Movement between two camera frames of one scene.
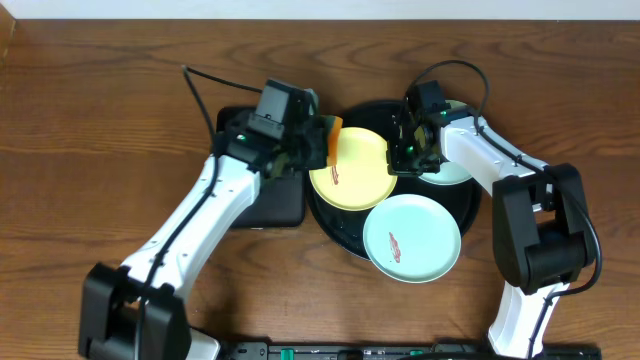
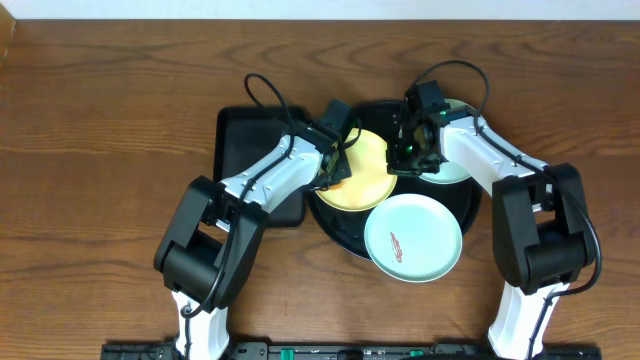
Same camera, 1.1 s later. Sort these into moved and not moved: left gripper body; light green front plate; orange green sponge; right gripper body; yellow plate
Moved: orange green sponge; left gripper body
Not moved: yellow plate; light green front plate; right gripper body
